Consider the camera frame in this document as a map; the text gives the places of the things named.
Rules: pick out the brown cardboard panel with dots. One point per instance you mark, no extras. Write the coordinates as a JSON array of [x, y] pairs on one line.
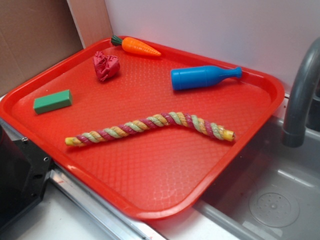
[[37, 34]]

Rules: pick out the green rectangular block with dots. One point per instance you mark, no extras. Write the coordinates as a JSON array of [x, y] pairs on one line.
[[53, 102]]

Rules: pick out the grey toy faucet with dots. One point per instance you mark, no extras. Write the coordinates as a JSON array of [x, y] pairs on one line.
[[303, 108]]

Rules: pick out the grey toy sink basin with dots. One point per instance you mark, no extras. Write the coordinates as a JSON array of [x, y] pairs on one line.
[[268, 192]]

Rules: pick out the orange toy carrot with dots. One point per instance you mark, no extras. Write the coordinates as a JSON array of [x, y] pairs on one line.
[[135, 46]]

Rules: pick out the multicolour twisted rope toy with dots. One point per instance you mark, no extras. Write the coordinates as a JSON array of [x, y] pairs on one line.
[[156, 121]]

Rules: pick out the blue plastic toy bottle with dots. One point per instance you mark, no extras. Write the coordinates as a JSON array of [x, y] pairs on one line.
[[201, 77]]

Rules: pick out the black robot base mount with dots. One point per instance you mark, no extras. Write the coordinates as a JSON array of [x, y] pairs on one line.
[[24, 171]]

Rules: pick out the red plastic tray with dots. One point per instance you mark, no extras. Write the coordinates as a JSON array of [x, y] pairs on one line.
[[157, 173]]

